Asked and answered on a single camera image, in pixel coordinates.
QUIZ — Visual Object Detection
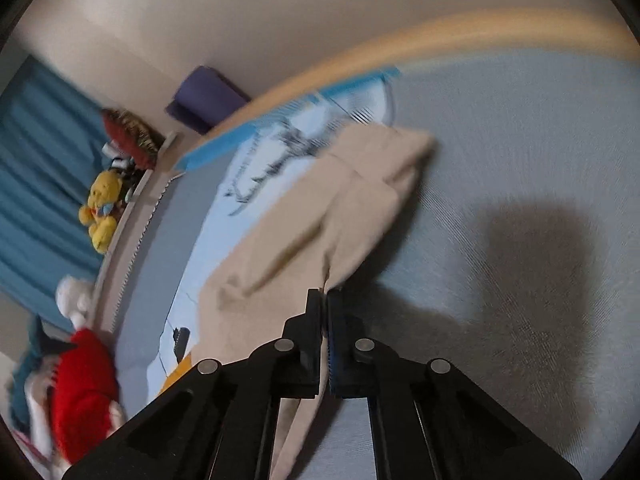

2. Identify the white bedside ledge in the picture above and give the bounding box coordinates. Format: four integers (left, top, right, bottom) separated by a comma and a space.
87, 132, 178, 333

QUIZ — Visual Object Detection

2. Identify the white knitted cloth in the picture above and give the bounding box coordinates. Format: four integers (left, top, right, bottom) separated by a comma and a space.
20, 375, 58, 468

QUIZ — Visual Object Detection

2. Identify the red knitted garment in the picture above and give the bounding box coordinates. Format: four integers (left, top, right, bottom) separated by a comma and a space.
50, 327, 123, 466

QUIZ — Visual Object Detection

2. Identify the mustard yellow garment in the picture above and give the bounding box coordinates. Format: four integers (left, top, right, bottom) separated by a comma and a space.
160, 355, 193, 396

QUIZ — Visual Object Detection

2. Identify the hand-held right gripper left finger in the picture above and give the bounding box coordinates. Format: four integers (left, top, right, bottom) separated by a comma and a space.
62, 288, 321, 480

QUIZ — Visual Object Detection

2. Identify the beige garment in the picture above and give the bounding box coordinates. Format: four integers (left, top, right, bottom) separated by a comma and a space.
197, 125, 436, 480

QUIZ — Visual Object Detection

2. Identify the light blue printed blanket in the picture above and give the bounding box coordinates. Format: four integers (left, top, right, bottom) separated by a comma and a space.
145, 67, 401, 401

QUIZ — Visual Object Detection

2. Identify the purple box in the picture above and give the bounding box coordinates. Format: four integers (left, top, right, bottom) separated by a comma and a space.
166, 66, 251, 136

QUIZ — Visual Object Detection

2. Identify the teal cloth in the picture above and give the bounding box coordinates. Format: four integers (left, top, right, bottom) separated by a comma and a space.
10, 315, 76, 426

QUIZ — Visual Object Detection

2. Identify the white plush toy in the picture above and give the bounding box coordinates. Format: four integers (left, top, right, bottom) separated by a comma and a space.
55, 277, 93, 328

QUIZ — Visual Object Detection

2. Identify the yellow plush toy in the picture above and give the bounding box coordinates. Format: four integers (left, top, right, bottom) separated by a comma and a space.
78, 170, 126, 253

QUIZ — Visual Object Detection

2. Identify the wooden bed frame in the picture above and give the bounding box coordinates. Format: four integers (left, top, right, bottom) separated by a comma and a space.
205, 7, 636, 143

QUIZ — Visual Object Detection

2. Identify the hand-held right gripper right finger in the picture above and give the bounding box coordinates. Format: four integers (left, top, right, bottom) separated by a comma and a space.
326, 289, 584, 480

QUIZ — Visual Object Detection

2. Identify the blue curtain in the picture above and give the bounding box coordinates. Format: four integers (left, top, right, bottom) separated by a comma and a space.
0, 55, 118, 331

